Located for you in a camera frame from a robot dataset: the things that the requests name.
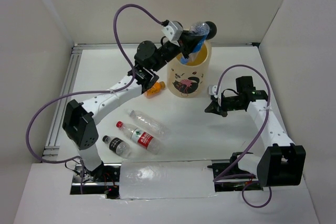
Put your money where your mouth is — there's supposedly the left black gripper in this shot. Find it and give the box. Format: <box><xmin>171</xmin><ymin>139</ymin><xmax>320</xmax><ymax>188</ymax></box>
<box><xmin>151</xmin><ymin>30</ymin><xmax>204</xmax><ymax>72</ymax></box>

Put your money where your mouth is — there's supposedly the blue cap crushed bottle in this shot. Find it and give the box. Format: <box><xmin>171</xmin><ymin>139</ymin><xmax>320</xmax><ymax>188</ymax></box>
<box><xmin>180</xmin><ymin>22</ymin><xmax>210</xmax><ymax>65</ymax></box>

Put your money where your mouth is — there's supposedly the small orange juice bottle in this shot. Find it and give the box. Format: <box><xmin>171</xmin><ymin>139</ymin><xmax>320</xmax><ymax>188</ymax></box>
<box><xmin>144</xmin><ymin>81</ymin><xmax>166</xmax><ymax>98</ymax></box>

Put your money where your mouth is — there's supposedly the clear unlabelled plastic bottle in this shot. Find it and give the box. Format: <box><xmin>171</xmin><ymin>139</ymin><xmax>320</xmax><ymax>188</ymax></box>
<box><xmin>127</xmin><ymin>110</ymin><xmax>169</xmax><ymax>136</ymax></box>

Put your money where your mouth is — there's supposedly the red label plastic bottle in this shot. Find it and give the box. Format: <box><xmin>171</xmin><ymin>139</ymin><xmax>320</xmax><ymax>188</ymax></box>
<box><xmin>116</xmin><ymin>121</ymin><xmax>161</xmax><ymax>155</ymax></box>

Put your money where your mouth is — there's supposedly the black label plastic bottle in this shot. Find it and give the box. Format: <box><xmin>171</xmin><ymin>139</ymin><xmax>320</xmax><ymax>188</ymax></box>
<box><xmin>102</xmin><ymin>135</ymin><xmax>131</xmax><ymax>158</ymax></box>

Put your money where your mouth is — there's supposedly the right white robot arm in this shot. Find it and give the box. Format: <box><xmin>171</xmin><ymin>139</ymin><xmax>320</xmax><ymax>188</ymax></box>
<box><xmin>205</xmin><ymin>76</ymin><xmax>306</xmax><ymax>187</ymax></box>

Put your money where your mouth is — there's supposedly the cream bin with black ears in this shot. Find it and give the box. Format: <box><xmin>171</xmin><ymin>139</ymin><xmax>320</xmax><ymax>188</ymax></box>
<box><xmin>166</xmin><ymin>21</ymin><xmax>217</xmax><ymax>98</ymax></box>

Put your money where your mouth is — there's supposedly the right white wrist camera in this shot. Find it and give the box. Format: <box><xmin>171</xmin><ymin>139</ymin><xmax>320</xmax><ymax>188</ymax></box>
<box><xmin>207</xmin><ymin>85</ymin><xmax>221</xmax><ymax>102</ymax></box>

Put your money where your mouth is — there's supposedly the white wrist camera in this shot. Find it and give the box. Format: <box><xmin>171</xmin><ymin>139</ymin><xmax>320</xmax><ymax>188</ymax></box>
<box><xmin>207</xmin><ymin>85</ymin><xmax>221</xmax><ymax>102</ymax></box>
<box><xmin>162</xmin><ymin>21</ymin><xmax>183</xmax><ymax>45</ymax></box>

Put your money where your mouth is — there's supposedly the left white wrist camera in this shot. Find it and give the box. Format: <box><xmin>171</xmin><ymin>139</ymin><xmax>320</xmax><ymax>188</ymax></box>
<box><xmin>162</xmin><ymin>21</ymin><xmax>183</xmax><ymax>45</ymax></box>

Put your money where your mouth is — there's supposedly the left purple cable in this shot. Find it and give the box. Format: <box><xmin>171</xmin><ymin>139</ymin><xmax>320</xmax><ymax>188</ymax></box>
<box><xmin>26</xmin><ymin>4</ymin><xmax>169</xmax><ymax>196</ymax></box>

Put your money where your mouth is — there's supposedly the aluminium frame rail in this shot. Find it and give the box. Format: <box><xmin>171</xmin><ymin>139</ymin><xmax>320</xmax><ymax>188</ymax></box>
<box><xmin>41</xmin><ymin>42</ymin><xmax>259</xmax><ymax>158</ymax></box>

